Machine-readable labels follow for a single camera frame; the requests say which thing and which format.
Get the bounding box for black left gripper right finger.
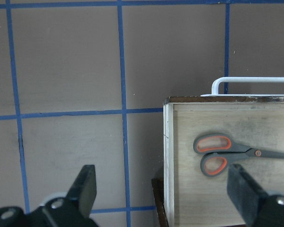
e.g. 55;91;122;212
227;164;268;225

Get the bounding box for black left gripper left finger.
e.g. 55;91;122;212
66;165;97;218

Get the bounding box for dark brown wooden cabinet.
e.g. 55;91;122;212
151;178;169;227

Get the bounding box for light wooden drawer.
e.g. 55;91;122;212
162;77;284;227

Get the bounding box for grey orange scissors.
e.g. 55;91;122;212
193;133;284;177

